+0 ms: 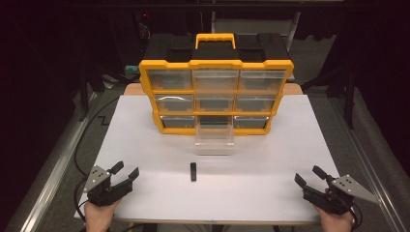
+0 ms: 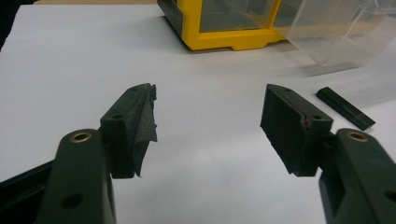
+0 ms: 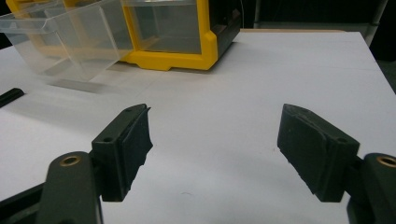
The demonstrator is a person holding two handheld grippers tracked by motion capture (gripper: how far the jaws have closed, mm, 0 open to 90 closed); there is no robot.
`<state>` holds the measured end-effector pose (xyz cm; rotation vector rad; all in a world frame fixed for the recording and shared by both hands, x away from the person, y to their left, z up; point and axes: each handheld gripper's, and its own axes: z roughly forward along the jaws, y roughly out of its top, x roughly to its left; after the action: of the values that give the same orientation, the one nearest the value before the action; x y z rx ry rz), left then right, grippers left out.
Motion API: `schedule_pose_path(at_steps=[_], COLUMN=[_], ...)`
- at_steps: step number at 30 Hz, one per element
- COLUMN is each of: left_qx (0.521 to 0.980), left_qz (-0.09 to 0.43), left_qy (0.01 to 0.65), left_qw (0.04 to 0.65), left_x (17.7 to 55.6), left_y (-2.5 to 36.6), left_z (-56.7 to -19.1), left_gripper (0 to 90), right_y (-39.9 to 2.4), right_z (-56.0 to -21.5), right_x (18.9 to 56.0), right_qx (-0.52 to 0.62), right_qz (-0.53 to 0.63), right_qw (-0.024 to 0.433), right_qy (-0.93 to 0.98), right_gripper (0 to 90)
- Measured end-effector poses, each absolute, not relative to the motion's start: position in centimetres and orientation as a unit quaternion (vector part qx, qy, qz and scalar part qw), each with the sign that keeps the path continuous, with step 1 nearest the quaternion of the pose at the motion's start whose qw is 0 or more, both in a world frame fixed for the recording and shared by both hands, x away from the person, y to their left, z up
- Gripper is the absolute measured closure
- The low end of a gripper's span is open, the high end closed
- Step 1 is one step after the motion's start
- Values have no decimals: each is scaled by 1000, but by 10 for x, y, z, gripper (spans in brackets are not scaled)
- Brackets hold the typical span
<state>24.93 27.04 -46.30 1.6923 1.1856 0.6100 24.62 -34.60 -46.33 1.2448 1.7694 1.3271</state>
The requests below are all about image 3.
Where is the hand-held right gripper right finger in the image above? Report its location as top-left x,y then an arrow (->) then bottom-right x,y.
276,103 -> 361,203

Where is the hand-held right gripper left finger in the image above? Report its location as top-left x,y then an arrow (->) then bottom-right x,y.
91,103 -> 154,203

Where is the clear plastic drawer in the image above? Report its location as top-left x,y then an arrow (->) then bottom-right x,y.
0,0 -> 134,82
120,0 -> 204,55

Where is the yellow black drawer cabinet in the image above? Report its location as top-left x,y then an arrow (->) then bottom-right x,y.
5,0 -> 243,72

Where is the clear closed plastic drawer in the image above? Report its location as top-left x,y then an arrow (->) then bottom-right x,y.
120,0 -> 204,55

